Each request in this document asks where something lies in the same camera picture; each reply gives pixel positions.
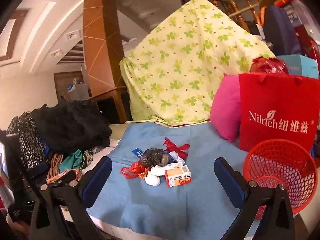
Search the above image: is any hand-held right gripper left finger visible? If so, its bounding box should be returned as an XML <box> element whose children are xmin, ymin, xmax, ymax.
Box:
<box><xmin>30</xmin><ymin>156</ymin><xmax>113</xmax><ymax>240</ymax></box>

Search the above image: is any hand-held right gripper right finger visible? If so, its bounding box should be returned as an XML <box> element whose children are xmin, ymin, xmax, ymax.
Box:
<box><xmin>214</xmin><ymin>157</ymin><xmax>295</xmax><ymax>240</ymax></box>

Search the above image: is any small red plastic bag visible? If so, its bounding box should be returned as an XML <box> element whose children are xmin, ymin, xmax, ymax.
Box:
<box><xmin>121</xmin><ymin>162</ymin><xmax>143</xmax><ymax>179</ymax></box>

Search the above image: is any blue label packet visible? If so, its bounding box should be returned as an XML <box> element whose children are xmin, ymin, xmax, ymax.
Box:
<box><xmin>132</xmin><ymin>148</ymin><xmax>146</xmax><ymax>159</ymax></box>

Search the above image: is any orange white medicine box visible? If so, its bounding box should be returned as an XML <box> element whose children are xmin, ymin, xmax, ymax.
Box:
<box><xmin>164</xmin><ymin>165</ymin><xmax>192</xmax><ymax>188</ymax></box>

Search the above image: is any white tissue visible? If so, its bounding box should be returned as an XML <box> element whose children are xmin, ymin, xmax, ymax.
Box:
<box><xmin>145</xmin><ymin>174</ymin><xmax>162</xmax><ymax>187</ymax></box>

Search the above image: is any blue face mask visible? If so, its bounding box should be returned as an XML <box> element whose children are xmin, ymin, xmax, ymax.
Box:
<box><xmin>170</xmin><ymin>151</ymin><xmax>186</xmax><ymax>164</ymax></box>

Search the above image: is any dark plastic bag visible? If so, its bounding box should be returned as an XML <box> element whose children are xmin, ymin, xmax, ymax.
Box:
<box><xmin>139</xmin><ymin>149</ymin><xmax>172</xmax><ymax>168</ymax></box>

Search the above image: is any white tube box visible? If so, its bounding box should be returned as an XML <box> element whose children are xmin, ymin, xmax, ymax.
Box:
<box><xmin>150</xmin><ymin>162</ymin><xmax>184</xmax><ymax>177</ymax></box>

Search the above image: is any red ribbon cloth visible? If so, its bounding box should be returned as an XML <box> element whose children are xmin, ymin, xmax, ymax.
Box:
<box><xmin>162</xmin><ymin>137</ymin><xmax>190</xmax><ymax>159</ymax></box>

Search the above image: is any red mesh basket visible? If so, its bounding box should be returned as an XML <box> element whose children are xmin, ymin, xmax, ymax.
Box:
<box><xmin>243</xmin><ymin>139</ymin><xmax>318</xmax><ymax>215</ymax></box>

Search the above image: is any teal cloth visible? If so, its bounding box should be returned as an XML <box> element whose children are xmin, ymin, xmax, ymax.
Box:
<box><xmin>60</xmin><ymin>149</ymin><xmax>86</xmax><ymax>171</ymax></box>

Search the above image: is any striped orange pink cloth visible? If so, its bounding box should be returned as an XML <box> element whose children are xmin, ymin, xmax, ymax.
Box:
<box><xmin>46</xmin><ymin>152</ymin><xmax>83</xmax><ymax>183</ymax></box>

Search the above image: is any black white spotted cloth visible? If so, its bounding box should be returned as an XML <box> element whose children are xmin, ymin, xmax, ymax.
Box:
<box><xmin>5</xmin><ymin>112</ymin><xmax>50</xmax><ymax>171</ymax></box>

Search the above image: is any light blue towel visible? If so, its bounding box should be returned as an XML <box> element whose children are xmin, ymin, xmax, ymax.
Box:
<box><xmin>85</xmin><ymin>121</ymin><xmax>263</xmax><ymax>240</ymax></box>

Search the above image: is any black fuzzy cloth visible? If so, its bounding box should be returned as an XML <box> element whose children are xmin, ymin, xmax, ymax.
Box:
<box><xmin>31</xmin><ymin>99</ymin><xmax>113</xmax><ymax>154</ymax></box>

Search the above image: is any pink pillow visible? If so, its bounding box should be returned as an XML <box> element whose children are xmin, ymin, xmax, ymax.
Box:
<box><xmin>210</xmin><ymin>74</ymin><xmax>242</xmax><ymax>143</ymax></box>

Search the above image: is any red paper bag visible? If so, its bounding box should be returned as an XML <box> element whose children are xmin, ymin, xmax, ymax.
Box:
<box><xmin>237</xmin><ymin>73</ymin><xmax>320</xmax><ymax>153</ymax></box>

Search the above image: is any brown wooden door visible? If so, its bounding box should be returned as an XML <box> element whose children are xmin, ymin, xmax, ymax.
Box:
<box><xmin>54</xmin><ymin>71</ymin><xmax>86</xmax><ymax>103</ymax></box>

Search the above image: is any large red plastic bag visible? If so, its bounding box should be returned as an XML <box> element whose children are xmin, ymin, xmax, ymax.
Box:
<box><xmin>251</xmin><ymin>57</ymin><xmax>289</xmax><ymax>76</ymax></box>

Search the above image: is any clover print blanket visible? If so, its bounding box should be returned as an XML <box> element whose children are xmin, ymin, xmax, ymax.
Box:
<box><xmin>119</xmin><ymin>0</ymin><xmax>277</xmax><ymax>126</ymax></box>

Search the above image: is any light blue cardboard box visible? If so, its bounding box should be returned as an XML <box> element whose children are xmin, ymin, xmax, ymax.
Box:
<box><xmin>276</xmin><ymin>54</ymin><xmax>319</xmax><ymax>78</ymax></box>

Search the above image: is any wooden column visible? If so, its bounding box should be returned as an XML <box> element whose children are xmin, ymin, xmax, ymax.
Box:
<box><xmin>82</xmin><ymin>0</ymin><xmax>133</xmax><ymax>123</ymax></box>

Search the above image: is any clear plastic storage box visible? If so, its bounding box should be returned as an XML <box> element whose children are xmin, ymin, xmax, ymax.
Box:
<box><xmin>285</xmin><ymin>0</ymin><xmax>320</xmax><ymax>28</ymax></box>

